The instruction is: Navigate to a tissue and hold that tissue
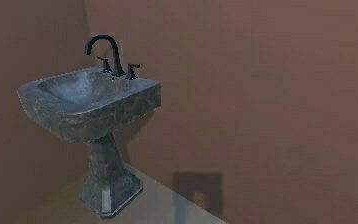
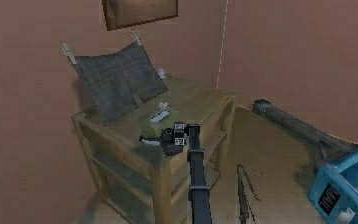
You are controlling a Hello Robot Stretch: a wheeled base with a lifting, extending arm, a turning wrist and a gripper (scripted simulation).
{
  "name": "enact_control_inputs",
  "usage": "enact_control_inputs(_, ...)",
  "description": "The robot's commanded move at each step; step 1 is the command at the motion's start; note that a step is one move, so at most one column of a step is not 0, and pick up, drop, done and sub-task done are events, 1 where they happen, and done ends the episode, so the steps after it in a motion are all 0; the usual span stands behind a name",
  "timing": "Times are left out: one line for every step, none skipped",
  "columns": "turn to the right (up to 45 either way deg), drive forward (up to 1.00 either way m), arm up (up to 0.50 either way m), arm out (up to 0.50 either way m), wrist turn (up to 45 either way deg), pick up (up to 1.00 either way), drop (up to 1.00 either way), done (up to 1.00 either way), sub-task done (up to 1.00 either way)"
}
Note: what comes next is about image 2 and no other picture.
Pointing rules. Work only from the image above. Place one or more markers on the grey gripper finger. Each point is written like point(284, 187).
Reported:
point(152, 142)
point(150, 137)

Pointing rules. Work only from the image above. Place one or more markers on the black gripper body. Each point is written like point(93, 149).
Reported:
point(169, 143)

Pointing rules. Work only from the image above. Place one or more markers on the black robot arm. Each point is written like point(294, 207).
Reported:
point(197, 173)

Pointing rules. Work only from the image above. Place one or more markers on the wooden shelf table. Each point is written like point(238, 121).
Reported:
point(200, 100)

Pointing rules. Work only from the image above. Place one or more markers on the grey fabric chair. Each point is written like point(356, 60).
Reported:
point(117, 83)

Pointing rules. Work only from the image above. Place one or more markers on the small purple object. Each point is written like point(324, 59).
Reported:
point(162, 73)

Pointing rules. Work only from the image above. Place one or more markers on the dark grey cylinder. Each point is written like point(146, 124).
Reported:
point(287, 120)

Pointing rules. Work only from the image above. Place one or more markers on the brown framed picture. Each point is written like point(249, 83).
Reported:
point(140, 11)

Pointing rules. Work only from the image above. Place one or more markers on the blue bin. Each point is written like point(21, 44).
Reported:
point(347, 186)

